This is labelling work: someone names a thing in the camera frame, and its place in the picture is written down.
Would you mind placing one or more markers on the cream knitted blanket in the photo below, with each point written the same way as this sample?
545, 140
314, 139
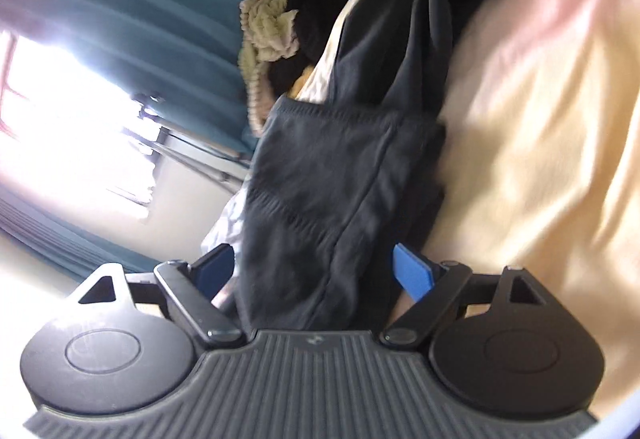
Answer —
267, 35

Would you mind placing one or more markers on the black garment on pile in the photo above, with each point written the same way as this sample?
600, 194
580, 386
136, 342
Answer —
312, 25

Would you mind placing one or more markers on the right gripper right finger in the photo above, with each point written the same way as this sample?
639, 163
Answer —
435, 290

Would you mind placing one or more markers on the teal curtain left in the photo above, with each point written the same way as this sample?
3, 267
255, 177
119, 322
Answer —
70, 249

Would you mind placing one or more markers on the black jeans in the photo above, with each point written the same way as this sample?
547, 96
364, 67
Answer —
335, 186

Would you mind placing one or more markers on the pastel pink bed sheet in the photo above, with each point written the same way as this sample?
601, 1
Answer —
541, 167

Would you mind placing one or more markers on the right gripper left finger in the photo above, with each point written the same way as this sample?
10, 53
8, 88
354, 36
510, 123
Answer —
189, 291

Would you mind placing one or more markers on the garment steamer stand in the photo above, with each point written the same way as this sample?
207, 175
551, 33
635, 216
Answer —
226, 180

